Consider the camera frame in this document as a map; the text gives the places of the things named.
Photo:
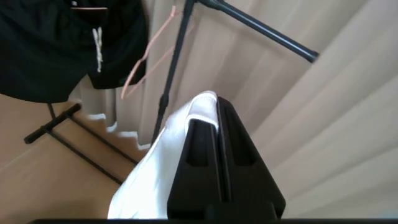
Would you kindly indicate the black garment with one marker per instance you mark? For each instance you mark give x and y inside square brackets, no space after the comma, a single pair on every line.
[40,56]

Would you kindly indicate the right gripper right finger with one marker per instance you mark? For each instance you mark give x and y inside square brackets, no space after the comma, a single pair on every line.
[255,186]

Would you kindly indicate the black clothes rack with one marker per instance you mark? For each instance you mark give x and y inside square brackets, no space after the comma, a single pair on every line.
[174,62]

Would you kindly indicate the white garment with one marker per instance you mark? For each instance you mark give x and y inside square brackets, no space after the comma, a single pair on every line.
[149,180]

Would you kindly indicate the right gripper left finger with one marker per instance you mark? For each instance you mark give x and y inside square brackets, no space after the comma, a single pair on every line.
[192,186]

